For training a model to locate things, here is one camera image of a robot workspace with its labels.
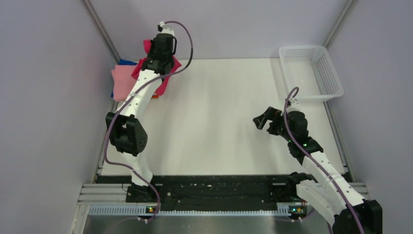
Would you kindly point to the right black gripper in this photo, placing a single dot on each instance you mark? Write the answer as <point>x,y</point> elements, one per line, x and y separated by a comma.
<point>271,113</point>

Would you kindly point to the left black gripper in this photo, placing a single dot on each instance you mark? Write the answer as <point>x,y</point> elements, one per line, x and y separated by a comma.
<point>152,47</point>

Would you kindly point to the magenta t shirt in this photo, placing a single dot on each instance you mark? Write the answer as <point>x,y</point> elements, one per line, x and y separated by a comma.
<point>162,88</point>

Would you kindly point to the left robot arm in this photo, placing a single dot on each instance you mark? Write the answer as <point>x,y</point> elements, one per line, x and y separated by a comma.
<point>147,78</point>

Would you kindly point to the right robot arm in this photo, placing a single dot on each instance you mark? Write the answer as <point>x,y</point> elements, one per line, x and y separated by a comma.
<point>345,210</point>

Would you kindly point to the blue folded t shirt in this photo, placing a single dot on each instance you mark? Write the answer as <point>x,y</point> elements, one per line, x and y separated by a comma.
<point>127,62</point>

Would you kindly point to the pink folded t shirt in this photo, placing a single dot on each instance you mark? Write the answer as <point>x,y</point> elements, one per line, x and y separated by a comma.
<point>121,80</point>

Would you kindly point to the white plastic basket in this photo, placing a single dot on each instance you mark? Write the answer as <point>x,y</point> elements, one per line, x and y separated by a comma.
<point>310,68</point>

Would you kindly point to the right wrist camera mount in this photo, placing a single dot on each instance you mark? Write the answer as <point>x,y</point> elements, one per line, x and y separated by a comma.
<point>291,105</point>

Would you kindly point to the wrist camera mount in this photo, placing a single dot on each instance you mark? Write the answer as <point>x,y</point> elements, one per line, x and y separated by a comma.
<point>291,105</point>
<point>164,28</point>

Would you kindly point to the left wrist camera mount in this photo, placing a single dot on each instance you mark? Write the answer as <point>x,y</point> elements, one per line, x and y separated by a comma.
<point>164,28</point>

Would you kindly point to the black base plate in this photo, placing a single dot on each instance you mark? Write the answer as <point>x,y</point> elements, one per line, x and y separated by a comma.
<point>216,193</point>

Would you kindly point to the aluminium rail frame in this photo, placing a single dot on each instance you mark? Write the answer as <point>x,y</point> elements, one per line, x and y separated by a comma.
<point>112,193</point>

